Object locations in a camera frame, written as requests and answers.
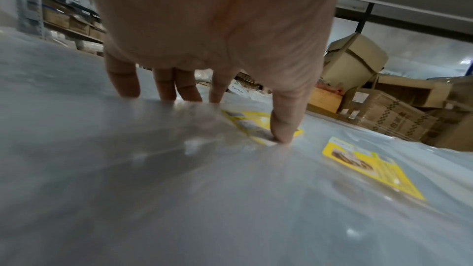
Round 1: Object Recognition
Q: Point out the person's left hand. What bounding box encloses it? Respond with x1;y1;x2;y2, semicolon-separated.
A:
82;0;343;144

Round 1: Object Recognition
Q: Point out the white sack with blue print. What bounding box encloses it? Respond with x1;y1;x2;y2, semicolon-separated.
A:
225;78;274;98

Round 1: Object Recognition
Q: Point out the plain yellowish cardboard box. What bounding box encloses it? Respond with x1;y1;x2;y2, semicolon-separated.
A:
306;86;343;114

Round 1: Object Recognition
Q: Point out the heap of tilted cardboard boxes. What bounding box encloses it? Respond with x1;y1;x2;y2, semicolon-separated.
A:
321;32;473;153

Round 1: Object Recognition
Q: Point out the grey metal shelf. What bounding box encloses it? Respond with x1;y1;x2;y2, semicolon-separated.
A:
12;0;107;52

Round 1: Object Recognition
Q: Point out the grey table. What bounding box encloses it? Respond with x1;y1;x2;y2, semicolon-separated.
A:
0;26;473;266

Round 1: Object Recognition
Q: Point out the cardboard box with checker pattern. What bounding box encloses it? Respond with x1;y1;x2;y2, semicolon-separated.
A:
339;89;440;143

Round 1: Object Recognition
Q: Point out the black metal frame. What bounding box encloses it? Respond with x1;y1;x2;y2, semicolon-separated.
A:
334;0;473;38

